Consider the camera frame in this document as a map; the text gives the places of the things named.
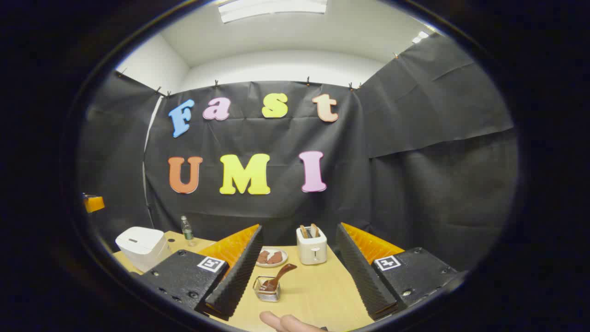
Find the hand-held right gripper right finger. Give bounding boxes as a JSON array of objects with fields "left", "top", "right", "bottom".
[{"left": 336, "top": 223, "right": 467, "bottom": 322}]

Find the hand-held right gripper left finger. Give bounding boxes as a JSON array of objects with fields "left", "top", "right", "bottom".
[{"left": 130, "top": 225, "right": 264, "bottom": 322}]

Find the wire chopstick holder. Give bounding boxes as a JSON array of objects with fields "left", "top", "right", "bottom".
[{"left": 253, "top": 276, "right": 282, "bottom": 302}]

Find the brown wooden spoon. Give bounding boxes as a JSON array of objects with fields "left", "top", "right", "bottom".
[{"left": 260, "top": 263, "right": 298, "bottom": 292}]

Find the white rice cooker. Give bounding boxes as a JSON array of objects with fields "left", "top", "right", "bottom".
[{"left": 115, "top": 226, "right": 172, "bottom": 273}]

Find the round white plate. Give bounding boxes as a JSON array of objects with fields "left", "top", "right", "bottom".
[{"left": 255, "top": 248, "right": 289, "bottom": 268}]

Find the white toaster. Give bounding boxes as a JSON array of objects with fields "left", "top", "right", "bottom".
[{"left": 296, "top": 226, "right": 328, "bottom": 266}]

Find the clear plastic water bottle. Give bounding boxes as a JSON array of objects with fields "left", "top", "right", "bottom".
[{"left": 181, "top": 215, "right": 196, "bottom": 247}]

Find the black backdrop cloth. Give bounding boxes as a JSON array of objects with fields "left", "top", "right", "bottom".
[{"left": 78, "top": 35, "right": 519, "bottom": 273}]

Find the large ceiling light panel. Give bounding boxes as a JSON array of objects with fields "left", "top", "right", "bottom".
[{"left": 218, "top": 0, "right": 328, "bottom": 24}]

